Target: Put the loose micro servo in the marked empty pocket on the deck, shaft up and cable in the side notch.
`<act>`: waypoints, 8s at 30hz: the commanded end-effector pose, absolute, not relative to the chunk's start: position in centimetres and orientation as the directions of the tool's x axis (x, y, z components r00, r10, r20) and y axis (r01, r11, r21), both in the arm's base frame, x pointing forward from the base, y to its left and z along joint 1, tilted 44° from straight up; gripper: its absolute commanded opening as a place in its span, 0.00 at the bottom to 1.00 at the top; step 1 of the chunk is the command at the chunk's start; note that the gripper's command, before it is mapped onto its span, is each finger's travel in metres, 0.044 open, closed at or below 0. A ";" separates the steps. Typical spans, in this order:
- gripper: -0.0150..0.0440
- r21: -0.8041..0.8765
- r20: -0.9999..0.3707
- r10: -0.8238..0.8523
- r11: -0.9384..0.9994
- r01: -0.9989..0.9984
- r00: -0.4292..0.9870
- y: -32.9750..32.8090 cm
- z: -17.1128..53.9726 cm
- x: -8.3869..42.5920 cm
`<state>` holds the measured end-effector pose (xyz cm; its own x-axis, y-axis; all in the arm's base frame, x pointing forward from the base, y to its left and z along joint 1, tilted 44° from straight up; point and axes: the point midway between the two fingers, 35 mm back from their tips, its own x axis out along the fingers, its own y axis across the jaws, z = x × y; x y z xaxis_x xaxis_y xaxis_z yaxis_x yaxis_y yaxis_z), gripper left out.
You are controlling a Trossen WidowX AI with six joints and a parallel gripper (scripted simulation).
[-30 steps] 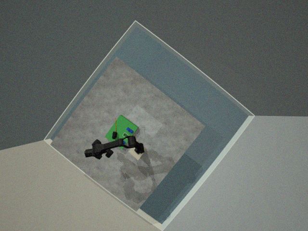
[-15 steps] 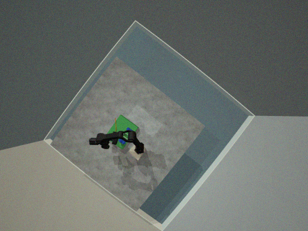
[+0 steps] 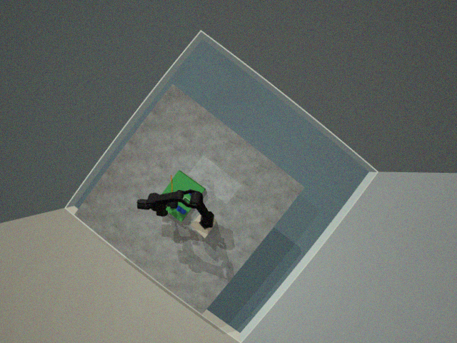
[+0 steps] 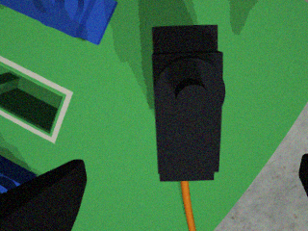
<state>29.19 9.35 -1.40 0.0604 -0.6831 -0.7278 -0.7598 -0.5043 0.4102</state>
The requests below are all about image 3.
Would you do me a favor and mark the green flat panel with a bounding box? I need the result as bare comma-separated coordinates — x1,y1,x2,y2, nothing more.
163,171,205,222

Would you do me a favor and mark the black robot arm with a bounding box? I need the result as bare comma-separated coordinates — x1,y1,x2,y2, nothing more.
137,189,214,229

